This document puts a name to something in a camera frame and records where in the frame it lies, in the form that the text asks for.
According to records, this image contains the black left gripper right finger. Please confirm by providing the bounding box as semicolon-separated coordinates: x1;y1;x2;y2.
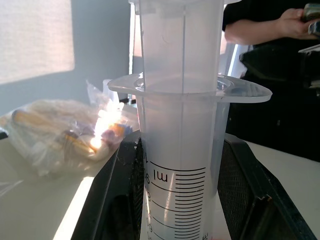
216;132;318;240

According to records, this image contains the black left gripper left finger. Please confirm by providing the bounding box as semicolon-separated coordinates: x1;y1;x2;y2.
70;129;145;240

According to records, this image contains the large clear plastic syringe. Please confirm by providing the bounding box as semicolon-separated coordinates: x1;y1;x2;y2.
107;0;273;240

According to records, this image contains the bystander's bare hand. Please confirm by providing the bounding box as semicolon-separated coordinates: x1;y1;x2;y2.
276;7;320;41

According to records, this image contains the clear plastic bag of supplies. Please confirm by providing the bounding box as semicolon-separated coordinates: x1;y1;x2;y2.
0;79;140;179

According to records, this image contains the bystander in black clothes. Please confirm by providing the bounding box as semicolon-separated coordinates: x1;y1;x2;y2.
221;0;320;163

